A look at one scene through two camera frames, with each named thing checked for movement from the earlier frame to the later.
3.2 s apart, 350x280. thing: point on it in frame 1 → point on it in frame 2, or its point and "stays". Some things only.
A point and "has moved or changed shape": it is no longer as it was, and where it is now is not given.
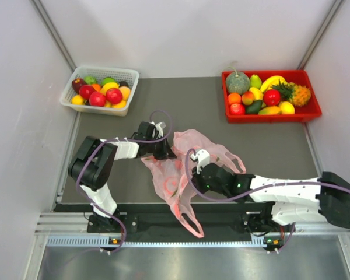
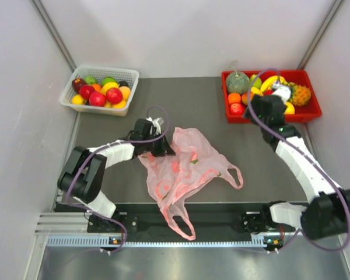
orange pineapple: [298, 95] stays
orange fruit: [234, 98] stays
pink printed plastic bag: [174, 175] has moved or changed shape
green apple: [108, 80] stays
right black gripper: [196, 181] → [256, 102]
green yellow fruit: [255, 81] stays
